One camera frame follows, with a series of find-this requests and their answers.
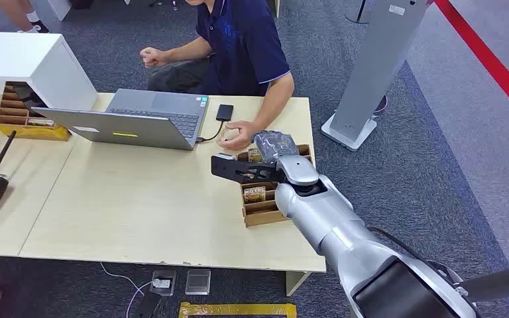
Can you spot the person's right hand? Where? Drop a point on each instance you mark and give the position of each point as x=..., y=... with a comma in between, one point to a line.
x=152, y=57

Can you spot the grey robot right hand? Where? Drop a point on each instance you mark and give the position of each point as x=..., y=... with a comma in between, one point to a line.
x=276, y=145

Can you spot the wooden card organizer yellow base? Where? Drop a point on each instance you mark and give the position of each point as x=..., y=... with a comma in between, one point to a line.
x=22, y=120

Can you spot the standing person's legs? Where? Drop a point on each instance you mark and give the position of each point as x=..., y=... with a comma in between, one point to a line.
x=19, y=13

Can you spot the metal floor plate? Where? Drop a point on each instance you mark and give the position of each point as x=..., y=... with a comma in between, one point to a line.
x=198, y=282

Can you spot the black round stand base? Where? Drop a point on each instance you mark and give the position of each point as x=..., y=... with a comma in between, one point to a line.
x=356, y=16

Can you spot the grey kiosk stand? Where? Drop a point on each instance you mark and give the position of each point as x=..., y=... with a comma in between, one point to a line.
x=382, y=57

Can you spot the black phone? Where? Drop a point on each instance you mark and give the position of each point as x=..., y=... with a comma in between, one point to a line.
x=224, y=112

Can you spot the person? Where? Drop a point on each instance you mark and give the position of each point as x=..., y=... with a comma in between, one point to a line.
x=241, y=48

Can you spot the hotel card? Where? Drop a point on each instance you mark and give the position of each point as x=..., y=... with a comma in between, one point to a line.
x=254, y=193
x=254, y=155

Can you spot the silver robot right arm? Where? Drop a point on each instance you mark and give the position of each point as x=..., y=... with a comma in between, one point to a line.
x=324, y=215

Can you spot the white box cabinet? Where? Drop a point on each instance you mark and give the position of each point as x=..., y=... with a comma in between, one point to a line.
x=30, y=61

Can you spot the dark grey bar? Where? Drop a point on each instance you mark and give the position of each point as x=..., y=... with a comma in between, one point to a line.
x=500, y=281

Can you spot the grey laptop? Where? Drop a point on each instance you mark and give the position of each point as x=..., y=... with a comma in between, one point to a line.
x=149, y=120

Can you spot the floor power socket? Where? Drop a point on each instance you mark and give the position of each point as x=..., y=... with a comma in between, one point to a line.
x=163, y=282

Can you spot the person's left hand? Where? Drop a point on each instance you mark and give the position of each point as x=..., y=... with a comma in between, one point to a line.
x=239, y=134

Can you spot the card in yellow-base organizer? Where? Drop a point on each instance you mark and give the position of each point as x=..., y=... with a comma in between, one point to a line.
x=40, y=123

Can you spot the desk leg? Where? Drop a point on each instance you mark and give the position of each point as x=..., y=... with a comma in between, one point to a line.
x=296, y=283

